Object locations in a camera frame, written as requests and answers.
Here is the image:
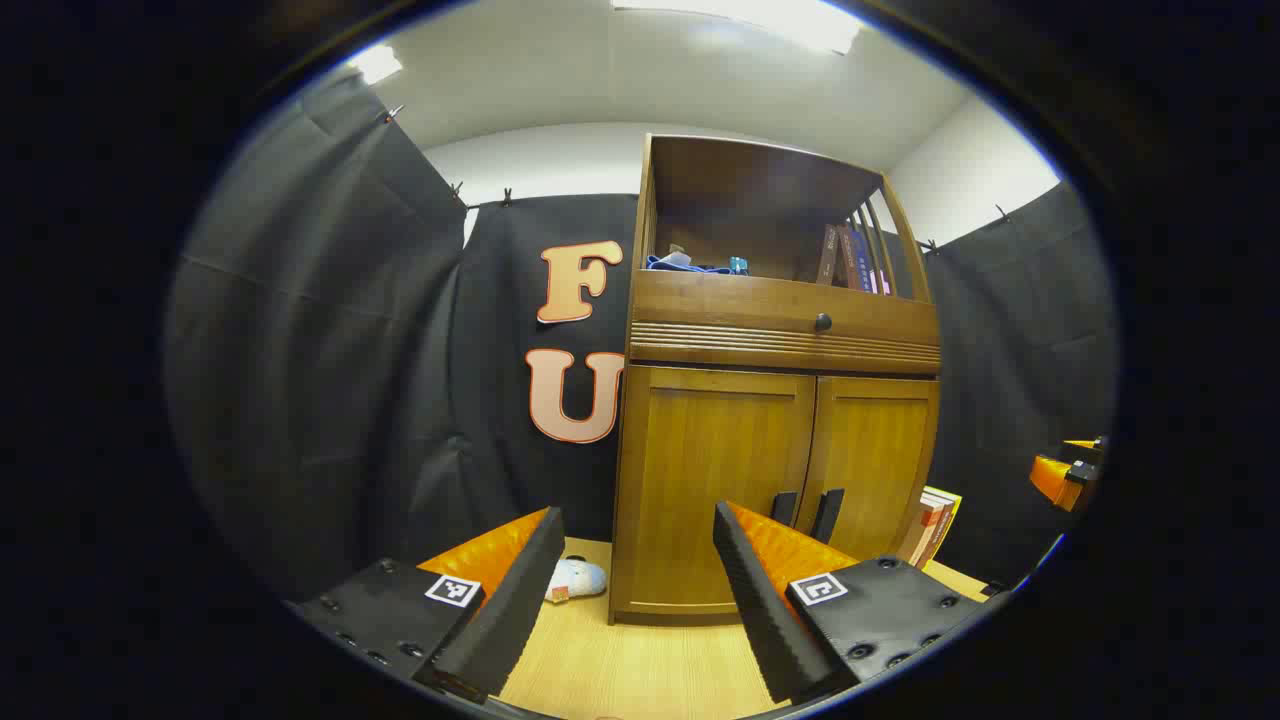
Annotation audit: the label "blue cloth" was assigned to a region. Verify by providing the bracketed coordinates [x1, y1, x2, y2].
[645, 250, 732, 276]

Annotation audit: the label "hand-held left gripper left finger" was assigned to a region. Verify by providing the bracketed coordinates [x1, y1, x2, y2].
[283, 506, 567, 706]

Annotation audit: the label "wooden cabinet door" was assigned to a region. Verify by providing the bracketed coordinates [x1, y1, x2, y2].
[795, 375, 941, 567]
[622, 365, 817, 613]

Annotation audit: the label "wooden double-door shoe cabinet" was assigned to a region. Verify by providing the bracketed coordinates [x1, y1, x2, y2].
[608, 133, 943, 628]

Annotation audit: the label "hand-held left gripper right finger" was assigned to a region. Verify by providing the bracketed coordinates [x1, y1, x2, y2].
[712, 500, 1009, 706]

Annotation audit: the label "black backdrop cloth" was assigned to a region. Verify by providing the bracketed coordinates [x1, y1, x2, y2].
[165, 70, 1116, 601]

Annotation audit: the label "small ceiling light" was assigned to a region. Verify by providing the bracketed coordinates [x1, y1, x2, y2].
[348, 44, 404, 87]

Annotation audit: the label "wooden cabinet drawer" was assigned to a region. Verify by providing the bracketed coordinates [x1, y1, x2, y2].
[632, 270, 941, 351]

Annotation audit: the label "books with yellow orange covers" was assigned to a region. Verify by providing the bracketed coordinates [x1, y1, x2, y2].
[897, 486, 964, 571]

